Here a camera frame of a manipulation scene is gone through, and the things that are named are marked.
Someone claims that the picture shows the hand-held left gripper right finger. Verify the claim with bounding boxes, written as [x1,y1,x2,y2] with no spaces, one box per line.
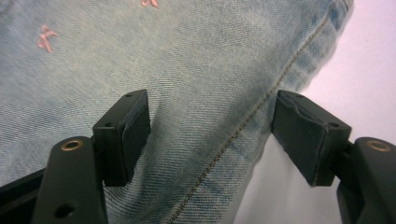
[270,90,353,188]

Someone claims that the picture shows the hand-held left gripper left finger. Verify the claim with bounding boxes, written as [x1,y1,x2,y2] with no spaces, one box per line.
[92,89,152,188]

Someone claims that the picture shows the light blue denim shorts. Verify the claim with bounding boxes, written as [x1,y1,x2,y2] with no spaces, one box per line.
[0,0,355,224]

